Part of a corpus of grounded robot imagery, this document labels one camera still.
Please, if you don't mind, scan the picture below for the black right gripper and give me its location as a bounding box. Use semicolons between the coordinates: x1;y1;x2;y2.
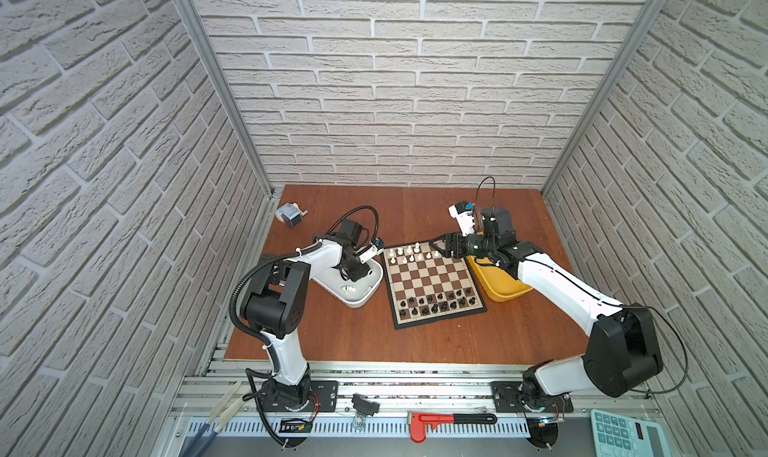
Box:
430;231;497;261

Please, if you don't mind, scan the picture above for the white plastic bin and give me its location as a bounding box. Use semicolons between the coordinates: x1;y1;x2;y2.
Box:
312;259;384;309

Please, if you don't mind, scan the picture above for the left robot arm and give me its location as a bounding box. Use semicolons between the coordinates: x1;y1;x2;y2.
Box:
228;219;383;411

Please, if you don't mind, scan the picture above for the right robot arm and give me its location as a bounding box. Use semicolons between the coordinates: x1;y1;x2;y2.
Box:
438;201;663;412

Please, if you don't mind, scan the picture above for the folding chess board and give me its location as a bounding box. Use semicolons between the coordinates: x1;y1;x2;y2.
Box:
381;242;487;330

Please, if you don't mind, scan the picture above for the yellow plastic bin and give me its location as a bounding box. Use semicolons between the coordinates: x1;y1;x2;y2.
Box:
467;256;532;302

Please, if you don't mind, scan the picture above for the grey pencil sharpener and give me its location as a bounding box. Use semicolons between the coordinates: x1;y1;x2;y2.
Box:
275;203;308;228

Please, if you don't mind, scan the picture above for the red black clamp tool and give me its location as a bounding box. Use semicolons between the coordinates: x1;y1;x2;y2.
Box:
409;412;499;444

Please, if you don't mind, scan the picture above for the teal calculator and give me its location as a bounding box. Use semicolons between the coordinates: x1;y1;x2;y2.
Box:
590;409;672;457

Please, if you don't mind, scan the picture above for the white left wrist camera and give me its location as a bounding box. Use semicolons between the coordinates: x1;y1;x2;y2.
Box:
357;238;383;264

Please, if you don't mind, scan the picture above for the small black bracket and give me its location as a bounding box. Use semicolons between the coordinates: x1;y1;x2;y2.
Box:
351;393;380;431

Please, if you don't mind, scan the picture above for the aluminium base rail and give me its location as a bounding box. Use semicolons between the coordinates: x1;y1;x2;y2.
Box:
170;359;661;439

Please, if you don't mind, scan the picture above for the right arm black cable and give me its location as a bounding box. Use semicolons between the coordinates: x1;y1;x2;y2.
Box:
473;176;690;396

